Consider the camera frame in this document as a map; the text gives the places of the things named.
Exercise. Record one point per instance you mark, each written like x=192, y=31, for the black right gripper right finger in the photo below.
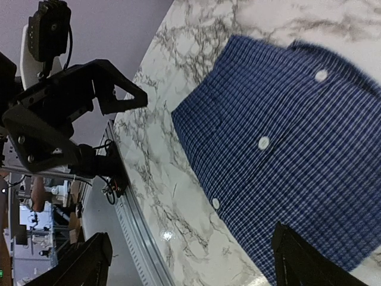
x=298, y=263

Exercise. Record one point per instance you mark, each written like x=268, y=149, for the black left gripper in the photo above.
x=38, y=129

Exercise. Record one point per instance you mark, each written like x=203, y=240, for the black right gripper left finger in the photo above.
x=88, y=264

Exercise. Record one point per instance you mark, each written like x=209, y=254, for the blue plaid button shirt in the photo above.
x=291, y=135

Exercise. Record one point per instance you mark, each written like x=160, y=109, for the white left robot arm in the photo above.
x=39, y=120

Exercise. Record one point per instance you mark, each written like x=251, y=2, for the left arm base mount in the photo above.
x=103, y=161

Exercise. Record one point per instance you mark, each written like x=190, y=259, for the aluminium front rail frame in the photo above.
x=142, y=247

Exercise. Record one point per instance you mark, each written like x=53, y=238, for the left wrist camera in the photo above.
x=47, y=33

